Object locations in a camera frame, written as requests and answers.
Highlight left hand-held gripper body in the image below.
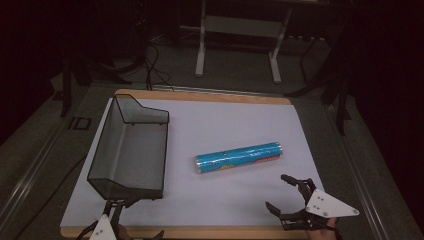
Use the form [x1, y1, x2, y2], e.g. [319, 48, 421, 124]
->
[75, 213, 165, 240]

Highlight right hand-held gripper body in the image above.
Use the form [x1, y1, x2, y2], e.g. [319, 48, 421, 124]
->
[281, 188, 361, 232]

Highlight black wire mesh basket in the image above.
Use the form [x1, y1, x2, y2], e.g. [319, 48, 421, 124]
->
[86, 93, 171, 201]

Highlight blue foil-wrapped roll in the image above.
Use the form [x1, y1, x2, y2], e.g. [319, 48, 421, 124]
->
[194, 141, 284, 175]

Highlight person's left hand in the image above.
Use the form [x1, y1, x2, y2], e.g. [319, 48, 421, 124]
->
[116, 224, 134, 240]

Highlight person's right hand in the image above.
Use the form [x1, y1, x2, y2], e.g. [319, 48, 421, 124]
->
[306, 217, 344, 240]

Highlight black metal stand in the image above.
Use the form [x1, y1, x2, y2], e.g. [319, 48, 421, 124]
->
[284, 18, 353, 137]
[60, 53, 135, 118]

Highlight white table mat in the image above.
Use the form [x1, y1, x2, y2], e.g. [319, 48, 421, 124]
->
[60, 97, 326, 228]

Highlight aluminium rail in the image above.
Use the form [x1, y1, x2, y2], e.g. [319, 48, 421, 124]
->
[0, 108, 69, 221]
[323, 102, 392, 240]

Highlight black cable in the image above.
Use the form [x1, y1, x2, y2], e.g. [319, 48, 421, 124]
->
[143, 42, 175, 92]
[13, 155, 88, 240]

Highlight white metal table frame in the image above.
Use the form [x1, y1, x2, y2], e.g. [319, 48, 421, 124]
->
[194, 0, 295, 85]

